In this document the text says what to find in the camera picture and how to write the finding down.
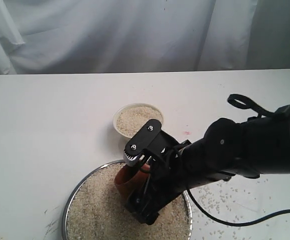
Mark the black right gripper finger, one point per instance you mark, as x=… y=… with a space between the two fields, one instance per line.
x=146 y=166
x=137 y=204

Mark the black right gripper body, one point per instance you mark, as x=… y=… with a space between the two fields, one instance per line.
x=161 y=184

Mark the brown wooden cup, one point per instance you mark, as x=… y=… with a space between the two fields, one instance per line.
x=129 y=179

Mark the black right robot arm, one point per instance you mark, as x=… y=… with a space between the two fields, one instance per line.
x=249 y=149

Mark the rice pile in tray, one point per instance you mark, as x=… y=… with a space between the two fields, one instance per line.
x=97 y=215

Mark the rice in white bowl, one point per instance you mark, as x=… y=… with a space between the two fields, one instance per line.
x=132 y=120

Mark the small white ceramic bowl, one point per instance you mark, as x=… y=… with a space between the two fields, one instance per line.
x=117 y=127

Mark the round metal tray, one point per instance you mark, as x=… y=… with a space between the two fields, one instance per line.
x=67 y=207

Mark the white fabric backdrop curtain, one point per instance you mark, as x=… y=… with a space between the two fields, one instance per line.
x=131 y=36

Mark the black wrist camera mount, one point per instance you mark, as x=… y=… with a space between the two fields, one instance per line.
x=150 y=142

